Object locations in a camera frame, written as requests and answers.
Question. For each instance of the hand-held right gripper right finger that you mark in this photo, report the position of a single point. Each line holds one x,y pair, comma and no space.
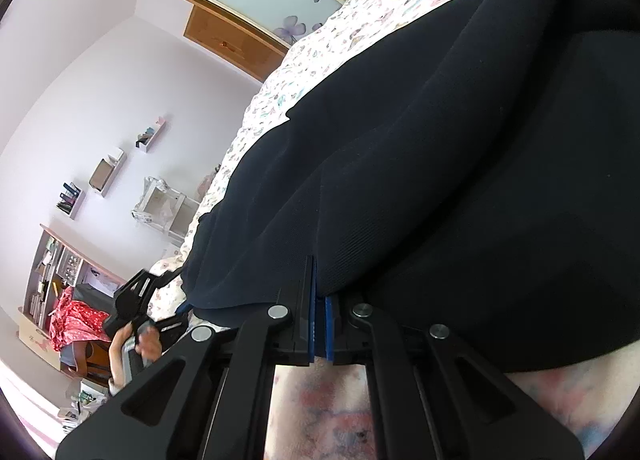
329,330

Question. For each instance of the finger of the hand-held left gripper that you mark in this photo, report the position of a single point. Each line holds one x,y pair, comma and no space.
175,322
162,279

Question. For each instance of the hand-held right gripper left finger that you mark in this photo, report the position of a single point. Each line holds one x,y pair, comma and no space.
312,330

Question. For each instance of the black pants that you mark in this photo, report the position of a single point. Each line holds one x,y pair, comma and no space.
450,165

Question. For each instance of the person's left hand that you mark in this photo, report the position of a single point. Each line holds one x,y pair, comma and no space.
148,342

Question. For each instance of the dark chair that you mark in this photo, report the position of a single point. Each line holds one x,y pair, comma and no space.
92,297

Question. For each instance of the red patterned cloth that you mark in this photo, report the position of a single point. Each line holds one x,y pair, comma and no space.
75,317

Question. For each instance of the wooden bookcase desk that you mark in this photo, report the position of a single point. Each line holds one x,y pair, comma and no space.
47,270

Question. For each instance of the wooden door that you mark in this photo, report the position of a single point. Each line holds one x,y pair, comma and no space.
227,37

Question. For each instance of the printed fleece blanket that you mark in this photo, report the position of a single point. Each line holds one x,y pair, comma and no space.
325,40

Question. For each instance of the white wall shelf with books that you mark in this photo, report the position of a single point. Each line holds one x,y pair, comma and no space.
70,201

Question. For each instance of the white wall shelf with box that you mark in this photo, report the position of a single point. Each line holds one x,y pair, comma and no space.
105,172

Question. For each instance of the white wall shelf pink trim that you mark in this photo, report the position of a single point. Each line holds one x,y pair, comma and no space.
149,136

